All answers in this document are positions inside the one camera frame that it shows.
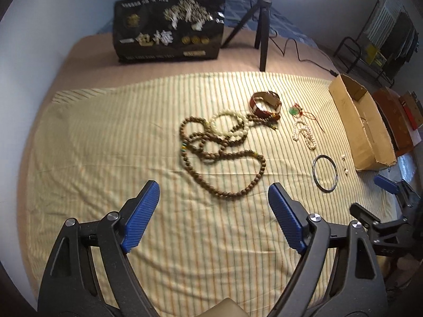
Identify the dark metal bangle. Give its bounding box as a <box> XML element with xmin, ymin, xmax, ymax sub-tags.
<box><xmin>312</xmin><ymin>154</ymin><xmax>339</xmax><ymax>194</ymax></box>

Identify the brown wooden bead necklace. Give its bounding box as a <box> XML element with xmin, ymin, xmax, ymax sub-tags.
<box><xmin>178</xmin><ymin>113</ymin><xmax>278</xmax><ymax>201</ymax></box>

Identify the pearl bracelet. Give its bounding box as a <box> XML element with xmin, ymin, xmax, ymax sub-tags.
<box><xmin>292</xmin><ymin>120</ymin><xmax>319</xmax><ymax>151</ymax></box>

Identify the white bead bracelet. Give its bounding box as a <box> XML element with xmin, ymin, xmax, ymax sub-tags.
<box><xmin>209</xmin><ymin>109</ymin><xmax>255</xmax><ymax>143</ymax></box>

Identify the green pendant red cord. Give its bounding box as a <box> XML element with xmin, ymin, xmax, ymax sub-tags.
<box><xmin>288</xmin><ymin>103</ymin><xmax>326</xmax><ymax>133</ymax></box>

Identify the red strap wristwatch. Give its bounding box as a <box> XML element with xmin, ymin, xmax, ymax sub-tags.
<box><xmin>249</xmin><ymin>91</ymin><xmax>282</xmax><ymax>122</ymax></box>

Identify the orange covered low table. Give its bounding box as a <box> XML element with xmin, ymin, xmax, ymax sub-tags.
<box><xmin>372</xmin><ymin>87</ymin><xmax>422</xmax><ymax>157</ymax></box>

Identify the cardboard box tray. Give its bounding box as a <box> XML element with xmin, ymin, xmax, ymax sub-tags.
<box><xmin>329</xmin><ymin>74</ymin><xmax>397</xmax><ymax>171</ymax></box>

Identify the red and tan box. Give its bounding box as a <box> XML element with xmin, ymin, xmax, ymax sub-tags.
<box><xmin>399</xmin><ymin>91</ymin><xmax>422</xmax><ymax>129</ymax></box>

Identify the yellow striped cloth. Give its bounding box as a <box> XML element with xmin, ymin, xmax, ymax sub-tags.
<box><xmin>26</xmin><ymin>72</ymin><xmax>396</xmax><ymax>316</ymax></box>

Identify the yellow crate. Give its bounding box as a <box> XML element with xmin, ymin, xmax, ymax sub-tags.
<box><xmin>365</xmin><ymin>43</ymin><xmax>387</xmax><ymax>68</ymax></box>

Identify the black clothes rack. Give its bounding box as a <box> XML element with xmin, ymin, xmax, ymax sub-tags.
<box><xmin>333</xmin><ymin>0</ymin><xmax>419</xmax><ymax>87</ymax></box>

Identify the black printed bag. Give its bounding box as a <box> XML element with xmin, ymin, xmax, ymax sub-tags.
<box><xmin>112</xmin><ymin>0</ymin><xmax>225</xmax><ymax>63</ymax></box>

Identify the black tripod stand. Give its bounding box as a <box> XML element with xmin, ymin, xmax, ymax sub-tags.
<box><xmin>220</xmin><ymin>0</ymin><xmax>276</xmax><ymax>73</ymax></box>

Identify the black power cable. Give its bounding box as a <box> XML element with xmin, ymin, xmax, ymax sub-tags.
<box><xmin>269</xmin><ymin>27</ymin><xmax>340</xmax><ymax>77</ymax></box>

